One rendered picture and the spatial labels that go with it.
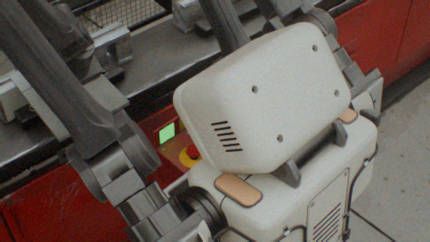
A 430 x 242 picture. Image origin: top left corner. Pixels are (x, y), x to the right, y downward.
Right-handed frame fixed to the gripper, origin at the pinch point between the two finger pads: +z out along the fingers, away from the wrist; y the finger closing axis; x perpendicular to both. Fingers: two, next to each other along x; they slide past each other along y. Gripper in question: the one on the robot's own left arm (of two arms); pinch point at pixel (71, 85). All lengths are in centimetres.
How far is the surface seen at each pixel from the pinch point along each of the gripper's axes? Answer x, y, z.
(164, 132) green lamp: 17.5, -18.1, 13.5
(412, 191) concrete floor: 82, -119, 72
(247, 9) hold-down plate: -2, -61, 15
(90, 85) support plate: 1.7, -4.2, 1.4
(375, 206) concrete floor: 77, -101, 75
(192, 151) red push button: 25.4, -20.1, 10.2
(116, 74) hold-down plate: -1.8, -15.9, 14.7
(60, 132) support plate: 9.1, 8.4, -2.9
